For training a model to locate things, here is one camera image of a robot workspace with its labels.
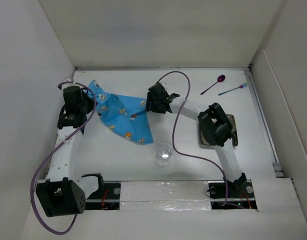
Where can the black floral square plate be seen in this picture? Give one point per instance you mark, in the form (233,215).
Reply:
(235,142)

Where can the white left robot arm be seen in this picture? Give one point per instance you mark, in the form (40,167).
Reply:
(63,193)

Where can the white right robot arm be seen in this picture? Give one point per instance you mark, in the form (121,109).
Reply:
(214,124)

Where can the purple metallic spoon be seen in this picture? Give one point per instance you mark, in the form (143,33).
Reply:
(220,79)

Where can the blue space-print cloth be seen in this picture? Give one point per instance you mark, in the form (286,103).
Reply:
(124,115)

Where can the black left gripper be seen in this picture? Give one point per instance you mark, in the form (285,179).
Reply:
(90,100)

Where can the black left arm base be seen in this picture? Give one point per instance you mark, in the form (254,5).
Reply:
(101,195)

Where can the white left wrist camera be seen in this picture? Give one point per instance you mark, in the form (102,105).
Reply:
(67,82)

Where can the white foam front board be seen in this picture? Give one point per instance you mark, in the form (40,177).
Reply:
(164,196)

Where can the clear plastic cup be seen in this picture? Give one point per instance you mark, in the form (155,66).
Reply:
(164,151)

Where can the iridescent metallic fork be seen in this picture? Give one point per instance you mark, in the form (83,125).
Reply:
(242,86)

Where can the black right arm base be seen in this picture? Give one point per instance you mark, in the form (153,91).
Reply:
(244,198)

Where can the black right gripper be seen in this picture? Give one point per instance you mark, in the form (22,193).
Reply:
(150,99)

